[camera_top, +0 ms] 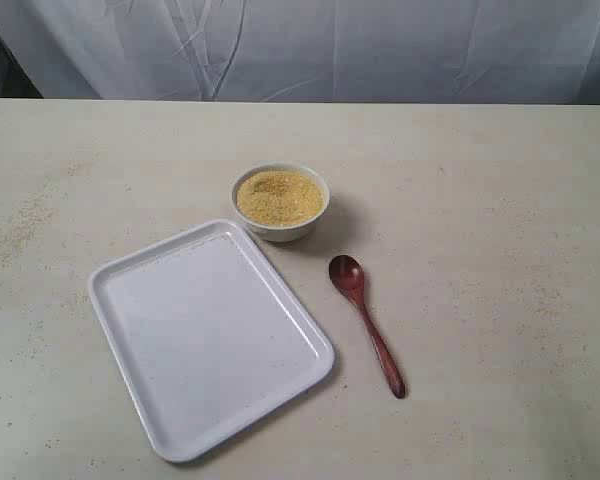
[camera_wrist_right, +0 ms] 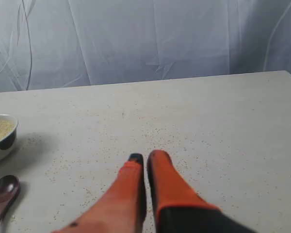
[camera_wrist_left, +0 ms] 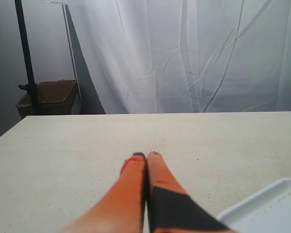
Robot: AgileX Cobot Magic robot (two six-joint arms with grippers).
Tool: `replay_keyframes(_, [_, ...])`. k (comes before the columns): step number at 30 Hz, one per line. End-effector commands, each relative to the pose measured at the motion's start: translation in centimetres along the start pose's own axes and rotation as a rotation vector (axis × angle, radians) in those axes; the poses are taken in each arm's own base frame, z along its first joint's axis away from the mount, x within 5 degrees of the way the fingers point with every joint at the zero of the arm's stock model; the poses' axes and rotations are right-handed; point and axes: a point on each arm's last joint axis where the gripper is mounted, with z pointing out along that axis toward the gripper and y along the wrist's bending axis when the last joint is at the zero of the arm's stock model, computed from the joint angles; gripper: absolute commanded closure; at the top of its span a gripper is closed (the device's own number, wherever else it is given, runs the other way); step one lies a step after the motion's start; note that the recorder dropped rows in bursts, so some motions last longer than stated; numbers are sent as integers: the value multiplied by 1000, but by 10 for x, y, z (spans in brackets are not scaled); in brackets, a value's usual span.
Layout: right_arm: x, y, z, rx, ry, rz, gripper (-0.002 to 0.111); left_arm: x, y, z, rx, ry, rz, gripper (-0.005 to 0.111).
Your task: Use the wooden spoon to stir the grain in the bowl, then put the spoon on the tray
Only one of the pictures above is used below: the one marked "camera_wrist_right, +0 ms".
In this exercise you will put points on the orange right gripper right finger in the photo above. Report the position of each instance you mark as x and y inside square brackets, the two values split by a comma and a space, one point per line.
[177, 208]

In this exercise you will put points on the dark wooden spoon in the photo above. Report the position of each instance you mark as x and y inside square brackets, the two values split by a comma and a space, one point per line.
[9, 191]

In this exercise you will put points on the white backdrop curtain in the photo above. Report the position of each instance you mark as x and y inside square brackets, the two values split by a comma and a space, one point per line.
[64, 43]

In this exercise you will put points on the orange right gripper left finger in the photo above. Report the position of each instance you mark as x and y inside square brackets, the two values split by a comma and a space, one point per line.
[122, 208]

